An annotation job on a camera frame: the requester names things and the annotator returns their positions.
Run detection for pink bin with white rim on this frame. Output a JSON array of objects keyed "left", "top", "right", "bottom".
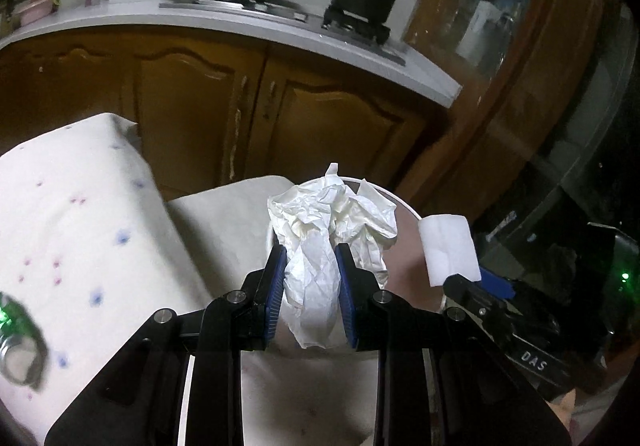
[{"left": 270, "top": 176, "right": 448, "bottom": 317}]

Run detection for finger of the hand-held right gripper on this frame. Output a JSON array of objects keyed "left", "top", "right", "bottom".
[
  {"left": 479, "top": 270, "right": 517, "bottom": 301},
  {"left": 444, "top": 273, "right": 513, "bottom": 344}
]

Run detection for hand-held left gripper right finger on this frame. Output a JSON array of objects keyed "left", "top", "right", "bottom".
[{"left": 334, "top": 242, "right": 572, "bottom": 446}]

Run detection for wooden glass-door cabinet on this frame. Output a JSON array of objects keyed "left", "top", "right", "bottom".
[{"left": 400, "top": 0, "right": 623, "bottom": 227}]

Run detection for pink container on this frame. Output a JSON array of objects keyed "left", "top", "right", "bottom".
[{"left": 12, "top": 0, "right": 55, "bottom": 27}]

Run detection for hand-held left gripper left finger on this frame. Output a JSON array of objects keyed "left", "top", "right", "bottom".
[{"left": 44, "top": 243, "right": 289, "bottom": 446}]

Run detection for floral white tablecloth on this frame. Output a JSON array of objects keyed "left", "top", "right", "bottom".
[{"left": 0, "top": 112, "right": 381, "bottom": 446}]

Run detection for wooden lower cabinets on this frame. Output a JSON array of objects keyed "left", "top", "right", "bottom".
[{"left": 0, "top": 23, "right": 451, "bottom": 207}]

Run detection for white kitchen counter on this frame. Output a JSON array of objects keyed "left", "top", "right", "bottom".
[{"left": 0, "top": 1, "right": 463, "bottom": 108}]

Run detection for white tissue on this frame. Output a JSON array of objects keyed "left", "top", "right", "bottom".
[
  {"left": 267, "top": 163, "right": 399, "bottom": 351},
  {"left": 417, "top": 213, "right": 482, "bottom": 288}
]

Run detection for crushed metal can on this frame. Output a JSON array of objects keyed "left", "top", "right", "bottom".
[{"left": 0, "top": 291, "right": 51, "bottom": 389}]

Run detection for gas stove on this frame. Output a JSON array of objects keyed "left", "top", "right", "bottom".
[{"left": 160, "top": 0, "right": 407, "bottom": 67}]

